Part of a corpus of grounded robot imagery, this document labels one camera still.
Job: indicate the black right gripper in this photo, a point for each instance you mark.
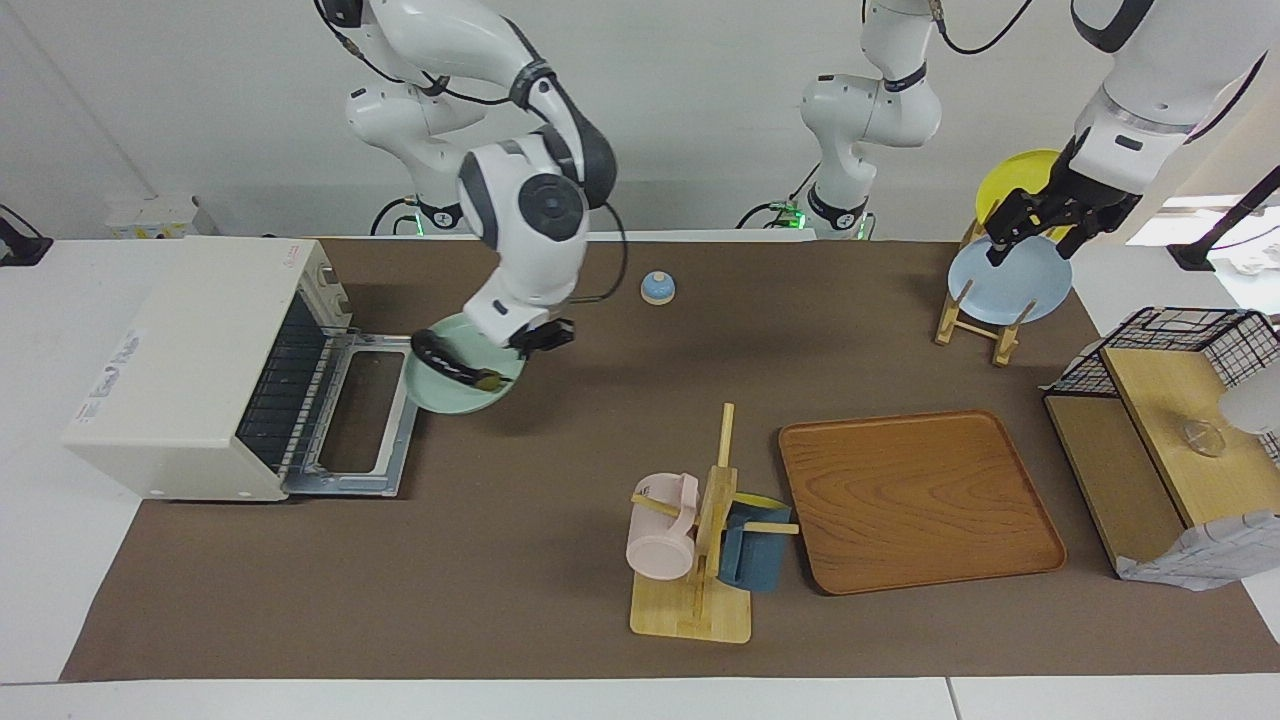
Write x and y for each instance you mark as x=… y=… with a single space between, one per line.
x=548 y=335

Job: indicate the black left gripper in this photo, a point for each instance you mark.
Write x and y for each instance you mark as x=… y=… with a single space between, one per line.
x=1085 y=195

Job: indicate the dark purple eggplant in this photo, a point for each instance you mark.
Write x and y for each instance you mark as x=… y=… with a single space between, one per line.
x=440 y=362

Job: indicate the light green plate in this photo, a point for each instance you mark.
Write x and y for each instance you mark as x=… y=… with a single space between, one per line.
x=445 y=395

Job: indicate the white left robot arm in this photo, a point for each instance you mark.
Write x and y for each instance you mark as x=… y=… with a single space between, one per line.
x=870 y=110

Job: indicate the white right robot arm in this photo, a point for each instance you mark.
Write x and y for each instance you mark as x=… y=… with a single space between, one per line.
x=530 y=210

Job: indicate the white toaster oven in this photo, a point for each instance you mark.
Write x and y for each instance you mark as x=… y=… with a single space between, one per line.
x=190 y=370

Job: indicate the light blue plate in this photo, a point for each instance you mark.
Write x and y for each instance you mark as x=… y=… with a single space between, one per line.
x=1020 y=285

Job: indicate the yellow plate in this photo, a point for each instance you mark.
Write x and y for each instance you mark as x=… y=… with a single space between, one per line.
x=1020 y=180

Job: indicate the wooden dish rack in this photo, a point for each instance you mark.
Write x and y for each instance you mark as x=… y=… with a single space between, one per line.
x=1003 y=340

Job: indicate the blue call bell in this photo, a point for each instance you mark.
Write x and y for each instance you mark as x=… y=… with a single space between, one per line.
x=658 y=290

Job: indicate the pink mug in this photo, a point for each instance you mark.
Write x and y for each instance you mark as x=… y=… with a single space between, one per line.
x=660 y=540

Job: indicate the brown table mat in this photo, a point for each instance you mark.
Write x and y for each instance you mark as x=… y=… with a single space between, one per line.
x=560 y=600

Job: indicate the clear drinking glass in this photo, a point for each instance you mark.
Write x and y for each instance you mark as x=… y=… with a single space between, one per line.
x=1205 y=438

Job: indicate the brown wooden tray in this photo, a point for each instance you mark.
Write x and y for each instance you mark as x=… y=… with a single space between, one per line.
x=915 y=500

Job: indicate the wooden mug tree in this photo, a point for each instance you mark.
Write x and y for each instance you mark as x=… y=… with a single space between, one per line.
x=690 y=610

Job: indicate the dark blue mug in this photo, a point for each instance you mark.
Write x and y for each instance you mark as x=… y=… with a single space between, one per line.
x=755 y=560

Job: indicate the small white box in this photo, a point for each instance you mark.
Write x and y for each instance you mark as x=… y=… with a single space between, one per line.
x=150 y=218

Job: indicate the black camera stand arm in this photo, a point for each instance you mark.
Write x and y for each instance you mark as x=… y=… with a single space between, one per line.
x=1225 y=225

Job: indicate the black camera clamp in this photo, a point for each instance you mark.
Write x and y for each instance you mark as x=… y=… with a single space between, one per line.
x=20 y=245

